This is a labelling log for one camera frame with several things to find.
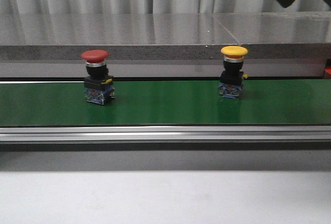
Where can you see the grey stone countertop slab left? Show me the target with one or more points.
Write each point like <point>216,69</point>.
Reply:
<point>63,37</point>

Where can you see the red plastic tray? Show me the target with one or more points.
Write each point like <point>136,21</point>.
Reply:
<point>327,73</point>

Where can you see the green conveyor belt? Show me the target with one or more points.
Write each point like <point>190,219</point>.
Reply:
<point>298,101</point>

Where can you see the grey stone countertop slab right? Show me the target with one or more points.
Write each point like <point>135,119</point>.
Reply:
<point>280,35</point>

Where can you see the grey stone countertop slab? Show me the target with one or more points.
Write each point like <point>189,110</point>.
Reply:
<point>280,35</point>
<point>63,37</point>

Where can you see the aluminium conveyor side rail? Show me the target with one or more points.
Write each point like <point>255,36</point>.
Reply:
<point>165,134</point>

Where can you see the yellow mushroom push button switch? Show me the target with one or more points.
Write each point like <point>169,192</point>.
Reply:
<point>231,79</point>

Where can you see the red mushroom push button switch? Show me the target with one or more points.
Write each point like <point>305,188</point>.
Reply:
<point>98,84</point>

